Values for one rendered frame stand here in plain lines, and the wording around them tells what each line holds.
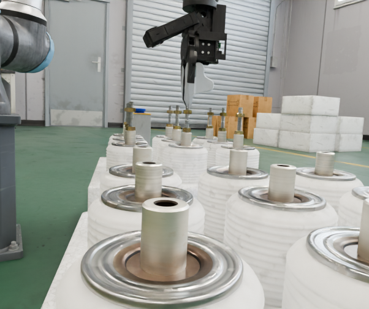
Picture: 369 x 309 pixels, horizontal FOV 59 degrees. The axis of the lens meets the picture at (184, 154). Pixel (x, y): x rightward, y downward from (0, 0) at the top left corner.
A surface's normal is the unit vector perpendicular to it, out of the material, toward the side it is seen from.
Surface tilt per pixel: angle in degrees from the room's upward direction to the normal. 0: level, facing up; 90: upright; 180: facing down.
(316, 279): 57
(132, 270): 0
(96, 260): 4
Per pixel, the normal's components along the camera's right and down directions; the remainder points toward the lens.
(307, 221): 0.13, -0.42
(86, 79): 0.47, 0.14
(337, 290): -0.61, -0.50
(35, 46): 0.94, 0.14
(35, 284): 0.05, -0.99
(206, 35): 0.19, 0.14
